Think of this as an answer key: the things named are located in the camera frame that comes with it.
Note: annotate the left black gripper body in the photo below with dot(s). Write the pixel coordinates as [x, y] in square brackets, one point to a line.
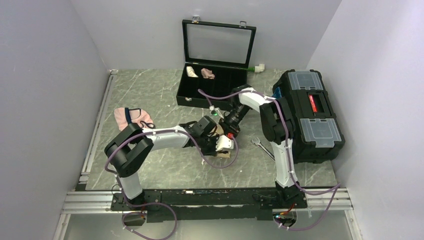
[208, 145]

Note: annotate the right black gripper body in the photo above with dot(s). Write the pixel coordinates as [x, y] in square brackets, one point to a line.
[233, 128]

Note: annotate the beige underwear navy trim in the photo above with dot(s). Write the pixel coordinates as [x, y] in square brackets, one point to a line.
[224, 154]

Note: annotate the black compartment storage box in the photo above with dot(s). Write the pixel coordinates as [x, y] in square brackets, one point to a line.
[225, 49]

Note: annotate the pink underwear navy trim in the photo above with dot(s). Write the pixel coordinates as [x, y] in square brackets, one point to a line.
[125, 116]

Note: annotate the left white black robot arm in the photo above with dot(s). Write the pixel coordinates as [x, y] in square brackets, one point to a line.
[130, 148]

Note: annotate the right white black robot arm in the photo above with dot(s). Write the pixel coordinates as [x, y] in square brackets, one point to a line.
[277, 128]

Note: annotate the rolled pink underwear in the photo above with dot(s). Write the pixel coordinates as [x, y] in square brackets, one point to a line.
[207, 74]

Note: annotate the rolled white underwear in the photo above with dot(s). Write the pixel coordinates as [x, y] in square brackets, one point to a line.
[190, 72]

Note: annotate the steel combination wrench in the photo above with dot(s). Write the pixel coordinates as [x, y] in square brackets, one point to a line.
[257, 142]

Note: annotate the green white pipe fitting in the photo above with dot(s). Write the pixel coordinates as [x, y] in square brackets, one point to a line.
[257, 69]

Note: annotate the black plastic toolbox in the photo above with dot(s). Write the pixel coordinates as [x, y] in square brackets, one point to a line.
[318, 137]

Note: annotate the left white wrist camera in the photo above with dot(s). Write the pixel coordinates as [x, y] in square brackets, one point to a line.
[224, 143]

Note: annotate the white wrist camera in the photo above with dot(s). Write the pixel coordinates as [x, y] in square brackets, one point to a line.
[214, 111]
[224, 143]

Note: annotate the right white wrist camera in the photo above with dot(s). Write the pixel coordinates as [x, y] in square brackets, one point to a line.
[214, 111]

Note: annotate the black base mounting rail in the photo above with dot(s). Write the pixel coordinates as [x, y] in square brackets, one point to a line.
[259, 203]

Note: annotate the aluminium frame rail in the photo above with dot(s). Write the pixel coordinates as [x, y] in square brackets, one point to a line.
[80, 201]

